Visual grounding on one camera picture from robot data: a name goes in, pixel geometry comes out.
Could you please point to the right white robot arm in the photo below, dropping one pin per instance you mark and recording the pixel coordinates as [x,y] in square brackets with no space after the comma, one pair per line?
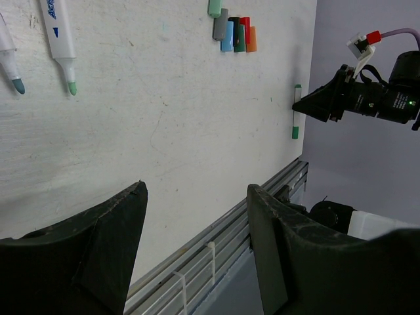
[395,100]

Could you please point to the grey pen cap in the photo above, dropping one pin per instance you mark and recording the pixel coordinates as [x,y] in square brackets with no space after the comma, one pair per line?
[220,25]

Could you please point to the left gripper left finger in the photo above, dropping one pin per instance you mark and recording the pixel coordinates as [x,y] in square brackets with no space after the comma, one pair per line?
[81,265]

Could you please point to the grey capped marker pen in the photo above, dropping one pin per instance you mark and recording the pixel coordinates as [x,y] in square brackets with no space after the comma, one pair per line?
[8,58]

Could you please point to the red pen cap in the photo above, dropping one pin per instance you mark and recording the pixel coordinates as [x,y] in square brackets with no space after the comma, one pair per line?
[246,22]

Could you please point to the teal pen cap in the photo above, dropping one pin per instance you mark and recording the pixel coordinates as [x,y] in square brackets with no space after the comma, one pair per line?
[214,8]

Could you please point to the teal capped marker pen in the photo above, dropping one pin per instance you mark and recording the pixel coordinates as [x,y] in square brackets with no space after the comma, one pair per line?
[59,33]

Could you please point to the dark green pen cap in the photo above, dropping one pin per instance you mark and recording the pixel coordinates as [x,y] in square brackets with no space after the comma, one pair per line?
[240,44]

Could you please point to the orange pen cap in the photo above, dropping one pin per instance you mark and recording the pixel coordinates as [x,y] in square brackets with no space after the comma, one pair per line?
[251,45]

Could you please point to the blue pen cap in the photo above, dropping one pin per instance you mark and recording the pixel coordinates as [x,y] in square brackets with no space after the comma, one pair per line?
[227,45]

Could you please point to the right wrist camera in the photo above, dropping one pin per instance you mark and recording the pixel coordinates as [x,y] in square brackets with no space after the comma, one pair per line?
[362,47]

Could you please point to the black pen cap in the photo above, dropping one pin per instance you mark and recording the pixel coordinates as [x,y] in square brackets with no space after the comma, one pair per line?
[236,23]

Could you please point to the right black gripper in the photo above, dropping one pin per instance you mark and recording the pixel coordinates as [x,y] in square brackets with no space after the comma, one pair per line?
[345,93]

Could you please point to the green pen edge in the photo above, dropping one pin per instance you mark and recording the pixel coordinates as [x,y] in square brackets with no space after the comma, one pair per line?
[295,124]

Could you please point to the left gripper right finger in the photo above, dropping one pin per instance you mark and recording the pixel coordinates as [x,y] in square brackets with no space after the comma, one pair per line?
[304,267]

